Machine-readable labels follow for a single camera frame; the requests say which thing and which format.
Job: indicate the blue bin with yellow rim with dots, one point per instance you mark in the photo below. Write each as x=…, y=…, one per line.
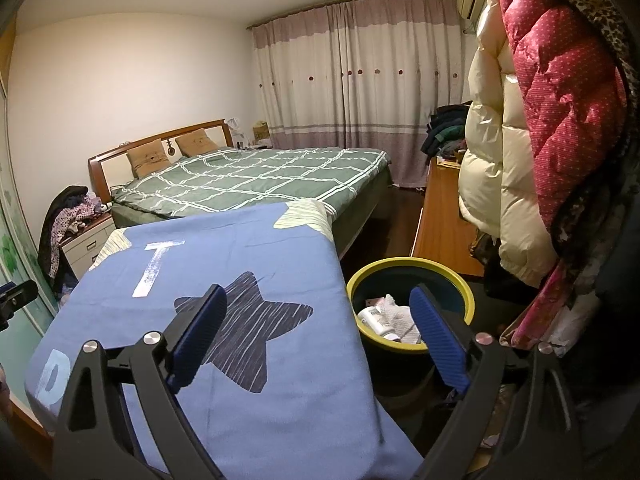
x=400, y=270

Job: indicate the white tissue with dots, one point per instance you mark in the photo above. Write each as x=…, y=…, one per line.
x=400, y=317

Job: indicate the cream puffer jacket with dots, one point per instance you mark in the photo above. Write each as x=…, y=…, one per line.
x=500, y=160

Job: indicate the brown pillow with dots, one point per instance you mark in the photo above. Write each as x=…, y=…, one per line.
x=147, y=160
x=196, y=142

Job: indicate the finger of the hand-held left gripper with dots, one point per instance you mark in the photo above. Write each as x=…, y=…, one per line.
x=17, y=295

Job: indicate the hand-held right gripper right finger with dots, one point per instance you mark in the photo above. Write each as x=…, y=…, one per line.
x=440, y=340

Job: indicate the wardrobe with painted sliding door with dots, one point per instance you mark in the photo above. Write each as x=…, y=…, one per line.
x=15, y=210

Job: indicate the beige and mauve curtain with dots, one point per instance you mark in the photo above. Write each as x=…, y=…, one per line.
x=350, y=70

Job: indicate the pink floral garment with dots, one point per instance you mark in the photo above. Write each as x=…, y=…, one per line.
x=540, y=310

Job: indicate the pile of mixed clothes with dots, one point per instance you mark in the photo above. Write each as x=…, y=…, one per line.
x=65, y=215

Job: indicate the leopard print garment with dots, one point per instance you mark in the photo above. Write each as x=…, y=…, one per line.
x=595, y=0

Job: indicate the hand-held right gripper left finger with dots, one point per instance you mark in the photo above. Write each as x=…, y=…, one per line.
x=197, y=335

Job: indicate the small cardboard box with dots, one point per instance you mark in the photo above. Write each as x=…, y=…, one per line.
x=261, y=131

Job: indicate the white wooden nightstand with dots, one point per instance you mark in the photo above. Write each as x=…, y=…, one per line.
x=85, y=250

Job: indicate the red dotted puffer jacket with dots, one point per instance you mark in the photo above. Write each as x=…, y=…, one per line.
x=565, y=85

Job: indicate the bed with green checked cover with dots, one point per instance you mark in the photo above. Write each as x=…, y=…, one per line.
x=250, y=175

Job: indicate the wooden side desk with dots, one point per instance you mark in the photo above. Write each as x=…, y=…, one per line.
x=440, y=225

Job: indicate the pile of dark clothes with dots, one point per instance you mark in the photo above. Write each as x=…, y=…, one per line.
x=445, y=130

